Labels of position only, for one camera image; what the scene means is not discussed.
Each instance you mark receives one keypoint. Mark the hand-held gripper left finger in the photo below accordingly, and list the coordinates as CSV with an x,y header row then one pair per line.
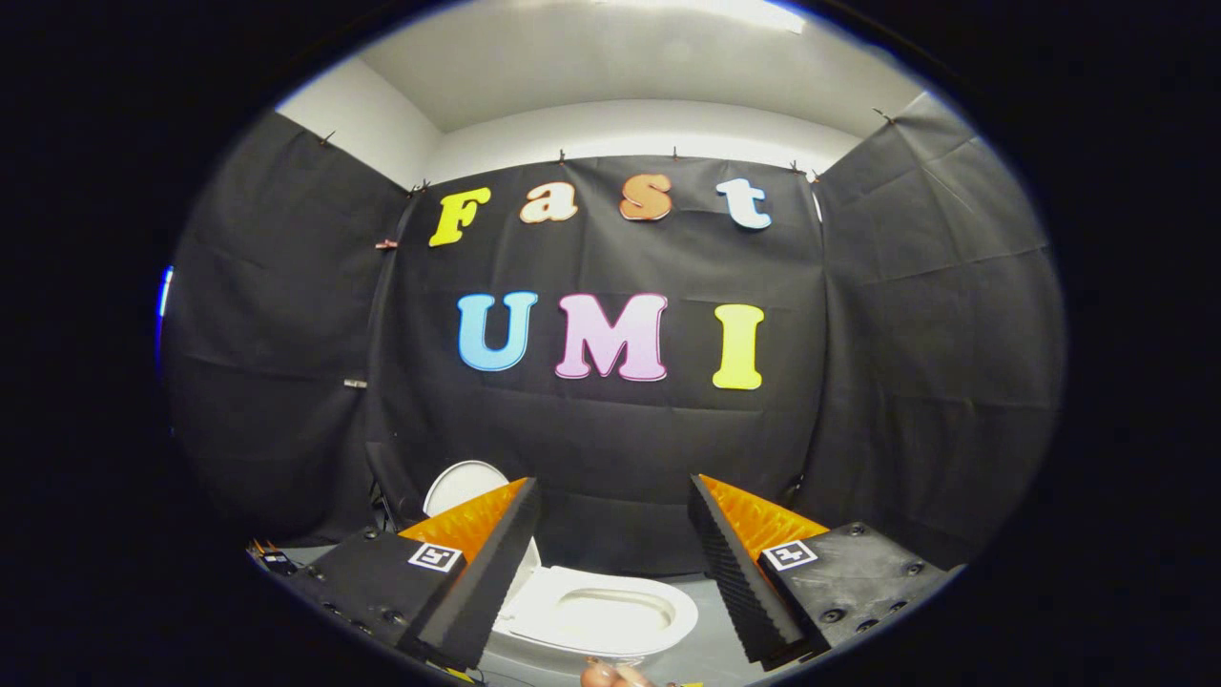
x,y
477,592

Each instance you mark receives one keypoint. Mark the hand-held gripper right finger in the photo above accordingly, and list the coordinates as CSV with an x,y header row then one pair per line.
x,y
749,592

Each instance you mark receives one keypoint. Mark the white toilet seat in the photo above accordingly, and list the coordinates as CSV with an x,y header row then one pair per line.
x,y
534,603

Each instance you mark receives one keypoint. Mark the black backdrop cloth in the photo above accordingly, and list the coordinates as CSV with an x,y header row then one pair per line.
x,y
620,439

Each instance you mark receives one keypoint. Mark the small black device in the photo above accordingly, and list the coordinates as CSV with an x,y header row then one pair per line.
x,y
279,561

